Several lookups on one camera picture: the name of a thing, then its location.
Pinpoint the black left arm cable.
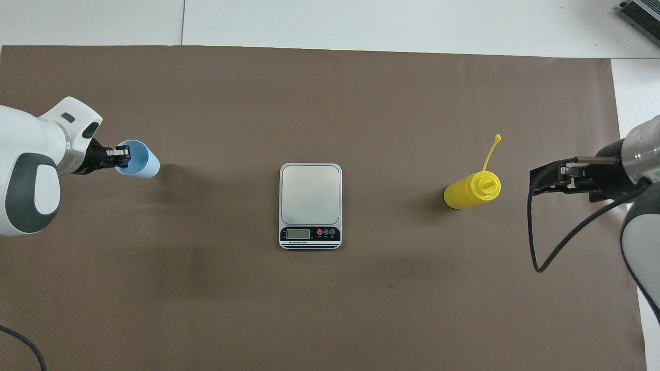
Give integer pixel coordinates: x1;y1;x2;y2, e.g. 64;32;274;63
0;325;47;371

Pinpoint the silver digital kitchen scale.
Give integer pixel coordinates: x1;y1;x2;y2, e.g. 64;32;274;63
279;163;343;250

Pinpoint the light blue cup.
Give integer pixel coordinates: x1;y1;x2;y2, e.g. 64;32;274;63
114;140;160;179

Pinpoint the grey metal device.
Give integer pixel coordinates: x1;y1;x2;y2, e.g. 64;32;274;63
619;0;660;48

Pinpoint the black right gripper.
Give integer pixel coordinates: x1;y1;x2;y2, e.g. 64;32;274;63
530;140;632;203

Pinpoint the brown paper mat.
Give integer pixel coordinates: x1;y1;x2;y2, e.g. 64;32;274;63
0;45;648;371

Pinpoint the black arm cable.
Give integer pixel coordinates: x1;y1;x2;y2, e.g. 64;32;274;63
0;325;47;371
527;156;650;273

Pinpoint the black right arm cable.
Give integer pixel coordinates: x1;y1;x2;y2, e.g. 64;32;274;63
527;156;650;273

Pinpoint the yellow squeeze bottle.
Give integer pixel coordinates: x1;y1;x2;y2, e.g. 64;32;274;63
443;134;502;210

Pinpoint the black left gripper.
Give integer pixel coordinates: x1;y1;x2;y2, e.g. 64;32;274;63
72;140;130;175

